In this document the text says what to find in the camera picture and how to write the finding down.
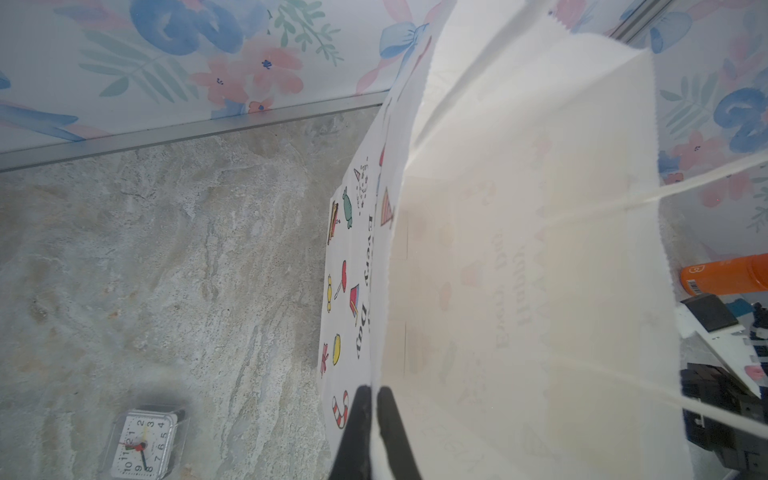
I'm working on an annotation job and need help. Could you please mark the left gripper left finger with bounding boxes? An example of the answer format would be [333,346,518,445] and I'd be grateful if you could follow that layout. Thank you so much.
[328,385,373,480]

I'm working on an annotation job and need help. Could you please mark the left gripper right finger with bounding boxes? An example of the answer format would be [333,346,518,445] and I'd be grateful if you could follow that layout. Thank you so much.
[376,386,422,480]

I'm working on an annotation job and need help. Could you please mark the small white alarm clock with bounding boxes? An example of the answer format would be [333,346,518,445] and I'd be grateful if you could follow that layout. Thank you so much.
[106,409,181,479]

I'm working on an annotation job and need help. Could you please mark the white paper gift bag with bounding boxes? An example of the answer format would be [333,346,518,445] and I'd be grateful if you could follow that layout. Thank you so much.
[316,0,768,480]

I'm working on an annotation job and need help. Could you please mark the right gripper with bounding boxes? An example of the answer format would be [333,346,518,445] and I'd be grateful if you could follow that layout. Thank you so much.
[680,362,768,475]

